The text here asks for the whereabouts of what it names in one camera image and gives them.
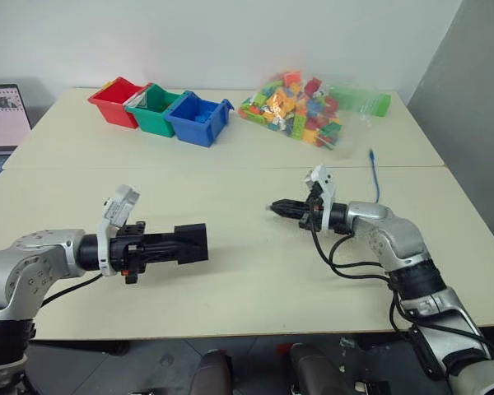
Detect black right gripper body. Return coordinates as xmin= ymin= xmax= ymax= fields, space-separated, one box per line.
xmin=298 ymin=184 xmax=325 ymax=233

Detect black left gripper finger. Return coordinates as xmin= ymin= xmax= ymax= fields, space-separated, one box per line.
xmin=145 ymin=231 xmax=180 ymax=249
xmin=145 ymin=248 xmax=180 ymax=265

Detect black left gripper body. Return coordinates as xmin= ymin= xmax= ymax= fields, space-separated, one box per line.
xmin=109 ymin=221 xmax=149 ymax=286

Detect small black box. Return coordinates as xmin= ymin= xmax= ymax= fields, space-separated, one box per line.
xmin=173 ymin=223 xmax=209 ymax=265

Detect clear bag of toy bricks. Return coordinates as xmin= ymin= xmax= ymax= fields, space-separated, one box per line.
xmin=237 ymin=69 xmax=393 ymax=160

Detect blue plastic bin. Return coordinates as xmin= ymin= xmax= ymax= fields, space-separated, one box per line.
xmin=164 ymin=90 xmax=235 ymax=148

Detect green plastic bin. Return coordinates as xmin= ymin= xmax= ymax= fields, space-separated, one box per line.
xmin=125 ymin=83 xmax=183 ymax=138

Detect green brick baseplate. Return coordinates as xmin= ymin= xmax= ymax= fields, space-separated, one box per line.
xmin=326 ymin=81 xmax=393 ymax=119

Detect dark rounded shape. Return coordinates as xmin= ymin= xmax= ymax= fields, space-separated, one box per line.
xmin=188 ymin=348 xmax=235 ymax=395
xmin=287 ymin=342 xmax=352 ymax=395

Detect clear plastic packet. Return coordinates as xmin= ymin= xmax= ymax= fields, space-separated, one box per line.
xmin=126 ymin=91 xmax=150 ymax=111

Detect red plastic bin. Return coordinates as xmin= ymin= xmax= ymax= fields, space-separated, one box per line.
xmin=87 ymin=76 xmax=146 ymax=129

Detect grey laptop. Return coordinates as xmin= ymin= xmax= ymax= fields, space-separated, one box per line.
xmin=0 ymin=83 xmax=33 ymax=195

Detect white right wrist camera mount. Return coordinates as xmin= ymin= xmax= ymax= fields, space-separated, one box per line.
xmin=303 ymin=164 xmax=338 ymax=234

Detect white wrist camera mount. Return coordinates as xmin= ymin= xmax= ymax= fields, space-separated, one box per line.
xmin=95 ymin=184 xmax=142 ymax=277
xmin=303 ymin=164 xmax=338 ymax=234

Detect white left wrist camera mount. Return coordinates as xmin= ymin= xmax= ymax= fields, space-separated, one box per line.
xmin=95 ymin=184 xmax=142 ymax=277

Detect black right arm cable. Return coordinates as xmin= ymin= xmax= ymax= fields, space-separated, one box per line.
xmin=310 ymin=228 xmax=494 ymax=386

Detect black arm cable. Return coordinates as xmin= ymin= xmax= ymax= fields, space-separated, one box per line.
xmin=40 ymin=272 xmax=105 ymax=308
xmin=310 ymin=228 xmax=494 ymax=386

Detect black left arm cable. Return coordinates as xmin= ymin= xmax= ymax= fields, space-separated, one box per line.
xmin=40 ymin=272 xmax=105 ymax=308

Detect blue Ethernet cable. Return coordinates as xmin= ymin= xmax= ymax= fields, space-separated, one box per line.
xmin=367 ymin=149 xmax=383 ymax=203

